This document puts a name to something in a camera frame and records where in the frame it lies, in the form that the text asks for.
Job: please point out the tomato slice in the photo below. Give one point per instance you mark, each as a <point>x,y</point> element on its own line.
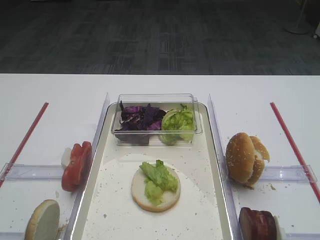
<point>78,159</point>
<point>66,181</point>

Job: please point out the green lettuce in container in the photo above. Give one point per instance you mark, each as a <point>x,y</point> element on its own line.
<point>181,119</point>

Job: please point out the lettuce leaf on bun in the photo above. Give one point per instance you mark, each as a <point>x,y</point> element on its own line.
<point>161,183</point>

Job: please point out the white tomato stand block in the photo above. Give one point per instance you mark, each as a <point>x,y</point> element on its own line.
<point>66,157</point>

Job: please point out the tomato slice on stand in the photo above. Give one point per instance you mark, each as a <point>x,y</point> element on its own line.
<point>66,181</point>

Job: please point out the dark meat patties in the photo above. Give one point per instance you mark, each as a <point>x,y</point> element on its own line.
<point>257,225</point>

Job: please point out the white meat stand block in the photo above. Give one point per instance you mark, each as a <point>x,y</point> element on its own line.
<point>280,231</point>

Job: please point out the clear plastic container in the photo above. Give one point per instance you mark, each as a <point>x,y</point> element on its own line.
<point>165,102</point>

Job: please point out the purple cabbage shreds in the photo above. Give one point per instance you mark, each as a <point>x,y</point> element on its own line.
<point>139,118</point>

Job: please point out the bottom bun slice on tray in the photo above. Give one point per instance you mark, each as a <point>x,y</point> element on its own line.
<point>140,192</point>

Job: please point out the sesame bun front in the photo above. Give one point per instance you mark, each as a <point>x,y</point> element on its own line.
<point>240,157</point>

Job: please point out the sesame bun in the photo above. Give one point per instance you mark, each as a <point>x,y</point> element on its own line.
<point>261,155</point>
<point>240,157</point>

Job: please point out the white metal tray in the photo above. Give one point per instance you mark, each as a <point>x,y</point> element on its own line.
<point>107,210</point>

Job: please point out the sesame bun rear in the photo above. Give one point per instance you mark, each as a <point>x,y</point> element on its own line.
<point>261,155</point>

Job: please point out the right red tape strip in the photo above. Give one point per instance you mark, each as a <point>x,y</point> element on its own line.
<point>295,147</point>

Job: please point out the red tape strip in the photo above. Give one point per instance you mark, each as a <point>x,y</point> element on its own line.
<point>27,136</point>
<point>295,147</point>

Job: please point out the upright bun half left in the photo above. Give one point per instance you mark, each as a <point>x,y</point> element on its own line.
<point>44,221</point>

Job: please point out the white floor stand base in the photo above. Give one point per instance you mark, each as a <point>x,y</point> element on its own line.
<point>298,28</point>

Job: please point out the left red tape strip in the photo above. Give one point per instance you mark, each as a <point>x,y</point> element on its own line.
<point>27,136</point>

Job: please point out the right long clear rail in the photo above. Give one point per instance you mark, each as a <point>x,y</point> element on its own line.
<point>232,217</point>

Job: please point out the long clear rail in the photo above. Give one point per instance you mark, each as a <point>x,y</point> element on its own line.
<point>232,217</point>
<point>98,125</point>

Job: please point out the left long clear rail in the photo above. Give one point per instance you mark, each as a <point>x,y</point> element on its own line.
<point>98,125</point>

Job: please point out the right upper clear cross rail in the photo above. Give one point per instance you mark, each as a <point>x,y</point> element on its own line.
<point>294,173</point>

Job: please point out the clear cross rail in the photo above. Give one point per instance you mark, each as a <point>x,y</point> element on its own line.
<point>25,172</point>
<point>12,236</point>
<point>302,236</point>
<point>294,173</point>

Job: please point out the left upper clear cross rail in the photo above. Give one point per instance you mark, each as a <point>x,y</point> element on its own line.
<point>25,172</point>

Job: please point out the right lower clear cross rail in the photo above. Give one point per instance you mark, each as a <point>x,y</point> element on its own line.
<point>302,236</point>

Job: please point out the left lower clear cross rail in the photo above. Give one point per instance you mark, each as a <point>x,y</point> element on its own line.
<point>12,236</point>

